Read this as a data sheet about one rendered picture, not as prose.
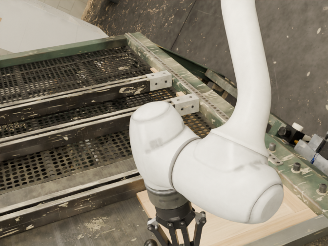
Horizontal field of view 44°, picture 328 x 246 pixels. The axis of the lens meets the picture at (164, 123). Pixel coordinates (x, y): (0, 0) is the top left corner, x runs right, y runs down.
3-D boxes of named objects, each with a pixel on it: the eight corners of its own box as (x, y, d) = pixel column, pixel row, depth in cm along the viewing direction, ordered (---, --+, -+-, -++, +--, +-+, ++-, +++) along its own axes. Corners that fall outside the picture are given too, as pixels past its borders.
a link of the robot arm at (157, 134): (128, 179, 80) (175, 209, 71) (109, 113, 71) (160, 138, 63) (166, 150, 86) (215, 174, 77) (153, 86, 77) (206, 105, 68)
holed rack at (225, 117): (283, 164, 149) (283, 162, 149) (276, 166, 148) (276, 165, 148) (129, 33, 279) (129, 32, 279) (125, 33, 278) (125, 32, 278)
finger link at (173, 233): (173, 222, 84) (166, 223, 84) (180, 256, 91) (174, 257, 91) (173, 208, 87) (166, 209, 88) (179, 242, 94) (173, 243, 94)
